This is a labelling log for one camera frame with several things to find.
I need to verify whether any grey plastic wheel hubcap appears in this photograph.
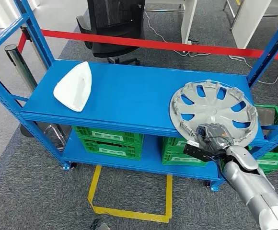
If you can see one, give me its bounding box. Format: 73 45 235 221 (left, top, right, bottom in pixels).
169 80 260 149

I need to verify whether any blue metal shelf rack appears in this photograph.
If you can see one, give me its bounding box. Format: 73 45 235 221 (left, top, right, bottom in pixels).
0 0 278 193

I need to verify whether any white triangular plastic part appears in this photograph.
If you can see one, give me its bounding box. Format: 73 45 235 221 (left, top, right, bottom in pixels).
53 61 92 113

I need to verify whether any red barrier belt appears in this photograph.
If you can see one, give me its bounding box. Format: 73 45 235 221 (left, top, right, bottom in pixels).
17 28 278 61

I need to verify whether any black mesh office chair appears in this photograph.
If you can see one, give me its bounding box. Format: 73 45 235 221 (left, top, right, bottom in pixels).
76 0 147 66

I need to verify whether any black thin pole stand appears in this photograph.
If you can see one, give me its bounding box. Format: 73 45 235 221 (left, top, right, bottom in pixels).
20 124 35 138

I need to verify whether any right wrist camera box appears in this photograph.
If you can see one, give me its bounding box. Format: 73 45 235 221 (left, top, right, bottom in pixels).
183 143 226 163

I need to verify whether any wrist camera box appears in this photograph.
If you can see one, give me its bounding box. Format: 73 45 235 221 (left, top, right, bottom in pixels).
91 218 111 230
183 143 226 163

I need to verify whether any white floor cable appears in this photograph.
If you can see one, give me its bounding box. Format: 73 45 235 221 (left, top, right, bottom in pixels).
229 55 278 85
144 11 211 58

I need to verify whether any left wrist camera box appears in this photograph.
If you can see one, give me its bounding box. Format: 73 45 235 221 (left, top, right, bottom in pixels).
91 218 111 230

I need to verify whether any chrome stanchion post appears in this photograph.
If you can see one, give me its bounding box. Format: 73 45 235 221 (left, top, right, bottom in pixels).
4 44 67 152
20 27 49 71

